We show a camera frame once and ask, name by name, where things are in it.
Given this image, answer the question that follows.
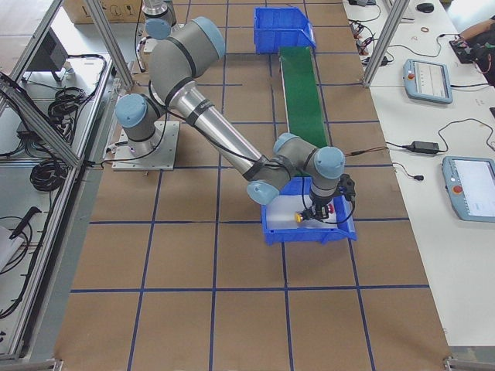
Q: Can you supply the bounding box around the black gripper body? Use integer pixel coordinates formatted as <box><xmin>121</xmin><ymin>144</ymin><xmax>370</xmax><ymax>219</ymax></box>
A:
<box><xmin>310</xmin><ymin>195</ymin><xmax>333</xmax><ymax>216</ymax></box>

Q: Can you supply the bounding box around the yellow mushroom push button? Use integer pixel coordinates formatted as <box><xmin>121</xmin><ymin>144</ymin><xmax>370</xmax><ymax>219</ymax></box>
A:
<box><xmin>295</xmin><ymin>209</ymin><xmax>314</xmax><ymax>223</ymax></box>

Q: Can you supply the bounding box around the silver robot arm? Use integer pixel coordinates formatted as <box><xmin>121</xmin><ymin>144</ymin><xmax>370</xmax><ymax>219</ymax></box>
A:
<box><xmin>141</xmin><ymin>0</ymin><xmax>176</xmax><ymax>26</ymax></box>
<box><xmin>115</xmin><ymin>16</ymin><xmax>345</xmax><ymax>223</ymax></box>

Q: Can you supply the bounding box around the green conveyor belt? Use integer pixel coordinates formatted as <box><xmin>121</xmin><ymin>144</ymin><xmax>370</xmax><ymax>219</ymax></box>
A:
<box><xmin>279</xmin><ymin>46</ymin><xmax>328</xmax><ymax>148</ymax></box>

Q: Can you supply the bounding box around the black power adapter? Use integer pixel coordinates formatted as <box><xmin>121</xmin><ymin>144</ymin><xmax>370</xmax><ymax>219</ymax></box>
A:
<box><xmin>410</xmin><ymin>141</ymin><xmax>440</xmax><ymax>155</ymax></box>

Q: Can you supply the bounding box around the near blue teach pendant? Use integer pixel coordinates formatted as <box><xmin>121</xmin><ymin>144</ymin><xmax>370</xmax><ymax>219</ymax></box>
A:
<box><xmin>442</xmin><ymin>156</ymin><xmax>494</xmax><ymax>223</ymax></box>

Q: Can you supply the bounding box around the blue teach pendant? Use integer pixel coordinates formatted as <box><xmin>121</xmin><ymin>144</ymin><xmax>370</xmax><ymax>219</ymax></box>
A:
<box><xmin>442</xmin><ymin>156</ymin><xmax>494</xmax><ymax>223</ymax></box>
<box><xmin>403</xmin><ymin>59</ymin><xmax>453</xmax><ymax>104</ymax></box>

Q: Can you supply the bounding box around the far blue teach pendant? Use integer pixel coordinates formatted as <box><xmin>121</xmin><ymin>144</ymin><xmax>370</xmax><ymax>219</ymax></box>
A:
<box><xmin>403</xmin><ymin>59</ymin><xmax>453</xmax><ymax>104</ymax></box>

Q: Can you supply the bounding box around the blue left storage bin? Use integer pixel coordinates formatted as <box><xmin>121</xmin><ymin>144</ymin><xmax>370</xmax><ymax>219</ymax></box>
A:
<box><xmin>253</xmin><ymin>7</ymin><xmax>316</xmax><ymax>54</ymax></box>

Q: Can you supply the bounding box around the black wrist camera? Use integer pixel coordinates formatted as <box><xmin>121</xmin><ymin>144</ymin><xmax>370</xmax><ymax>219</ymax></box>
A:
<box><xmin>339</xmin><ymin>174</ymin><xmax>356</xmax><ymax>203</ymax></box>

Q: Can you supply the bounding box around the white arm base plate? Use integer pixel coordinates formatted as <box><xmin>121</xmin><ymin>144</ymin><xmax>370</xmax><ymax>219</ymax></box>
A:
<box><xmin>111</xmin><ymin>121</ymin><xmax>180</xmax><ymax>172</ymax></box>

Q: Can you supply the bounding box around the aluminium frame post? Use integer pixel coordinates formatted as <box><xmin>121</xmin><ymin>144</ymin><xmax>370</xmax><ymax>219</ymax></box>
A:
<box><xmin>362</xmin><ymin>0</ymin><xmax>409</xmax><ymax>87</ymax></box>

